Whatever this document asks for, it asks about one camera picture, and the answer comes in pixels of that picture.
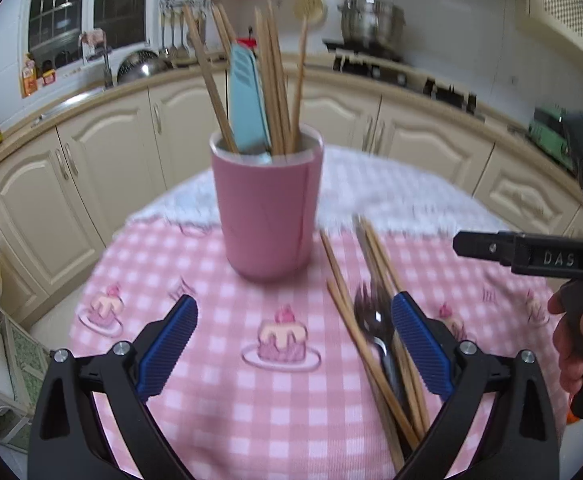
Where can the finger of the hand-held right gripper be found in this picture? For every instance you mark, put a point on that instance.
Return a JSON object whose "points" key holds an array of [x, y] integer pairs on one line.
{"points": [[481, 247]]}

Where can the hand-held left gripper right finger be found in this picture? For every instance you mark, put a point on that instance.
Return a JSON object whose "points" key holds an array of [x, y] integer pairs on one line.
{"points": [[421, 345]]}

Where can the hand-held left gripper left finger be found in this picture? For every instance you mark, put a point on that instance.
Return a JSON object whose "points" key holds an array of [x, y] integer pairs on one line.
{"points": [[171, 345]]}

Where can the dark metal fork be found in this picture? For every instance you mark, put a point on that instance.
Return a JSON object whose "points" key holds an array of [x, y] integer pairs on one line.
{"points": [[371, 312]]}

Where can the pile of wooden chopsticks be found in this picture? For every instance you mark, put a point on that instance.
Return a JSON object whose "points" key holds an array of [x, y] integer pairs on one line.
{"points": [[351, 325]]}

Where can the pink cup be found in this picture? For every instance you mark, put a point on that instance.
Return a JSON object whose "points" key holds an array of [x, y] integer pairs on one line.
{"points": [[269, 215]]}

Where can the light blue knife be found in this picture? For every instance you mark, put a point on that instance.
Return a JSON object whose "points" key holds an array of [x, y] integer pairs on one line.
{"points": [[246, 105]]}

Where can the bunch of wooden chopsticks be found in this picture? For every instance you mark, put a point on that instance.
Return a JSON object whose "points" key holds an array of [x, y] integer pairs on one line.
{"points": [[271, 85]]}

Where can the person's right hand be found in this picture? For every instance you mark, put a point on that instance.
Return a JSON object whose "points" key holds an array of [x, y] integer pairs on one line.
{"points": [[571, 350]]}

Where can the pink checkered tablecloth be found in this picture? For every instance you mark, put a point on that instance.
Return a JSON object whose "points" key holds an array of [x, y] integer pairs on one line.
{"points": [[221, 410]]}

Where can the green kitchen appliance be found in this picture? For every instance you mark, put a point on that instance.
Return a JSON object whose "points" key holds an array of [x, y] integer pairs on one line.
{"points": [[551, 135]]}

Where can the white lace cloth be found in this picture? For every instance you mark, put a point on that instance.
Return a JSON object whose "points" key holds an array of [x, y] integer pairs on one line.
{"points": [[401, 190]]}

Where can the glass shelf stand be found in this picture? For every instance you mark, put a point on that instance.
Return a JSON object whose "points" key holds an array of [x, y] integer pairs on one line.
{"points": [[16, 360]]}

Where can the black gas stove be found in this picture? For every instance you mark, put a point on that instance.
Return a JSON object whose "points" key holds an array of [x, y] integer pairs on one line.
{"points": [[421, 82]]}

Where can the cream base cabinets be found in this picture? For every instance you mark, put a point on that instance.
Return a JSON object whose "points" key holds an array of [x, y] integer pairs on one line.
{"points": [[111, 170]]}

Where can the black induction cooker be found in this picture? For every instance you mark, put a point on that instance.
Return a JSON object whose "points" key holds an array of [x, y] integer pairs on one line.
{"points": [[366, 50]]}

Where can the stainless steel steamer pot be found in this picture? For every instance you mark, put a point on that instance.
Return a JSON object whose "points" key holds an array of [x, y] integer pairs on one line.
{"points": [[371, 20]]}

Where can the stainless steel sink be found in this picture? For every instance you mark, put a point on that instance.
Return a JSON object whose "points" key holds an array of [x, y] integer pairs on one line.
{"points": [[66, 105]]}

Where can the beige kitchen countertop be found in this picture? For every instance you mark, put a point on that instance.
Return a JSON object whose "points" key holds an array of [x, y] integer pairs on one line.
{"points": [[121, 85]]}

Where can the metal colander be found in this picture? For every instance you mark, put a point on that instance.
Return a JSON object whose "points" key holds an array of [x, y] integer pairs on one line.
{"points": [[141, 67]]}

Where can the metal faucet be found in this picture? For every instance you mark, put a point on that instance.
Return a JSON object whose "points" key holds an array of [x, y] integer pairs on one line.
{"points": [[102, 60]]}

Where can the round cream steamer tray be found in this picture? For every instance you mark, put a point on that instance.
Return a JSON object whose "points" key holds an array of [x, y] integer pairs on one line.
{"points": [[310, 8]]}

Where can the small red container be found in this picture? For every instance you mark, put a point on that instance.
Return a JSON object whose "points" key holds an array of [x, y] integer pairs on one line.
{"points": [[48, 77]]}

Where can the orange dish soap bottle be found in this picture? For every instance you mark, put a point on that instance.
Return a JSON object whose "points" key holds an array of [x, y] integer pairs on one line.
{"points": [[29, 77]]}

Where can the red box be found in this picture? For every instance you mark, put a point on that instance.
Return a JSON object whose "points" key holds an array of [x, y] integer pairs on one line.
{"points": [[245, 42]]}

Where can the hanging utensil rack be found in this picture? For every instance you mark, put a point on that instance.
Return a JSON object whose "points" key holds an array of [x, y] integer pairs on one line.
{"points": [[179, 25]]}

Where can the kitchen window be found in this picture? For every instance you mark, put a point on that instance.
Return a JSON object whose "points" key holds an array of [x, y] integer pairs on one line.
{"points": [[86, 5]]}

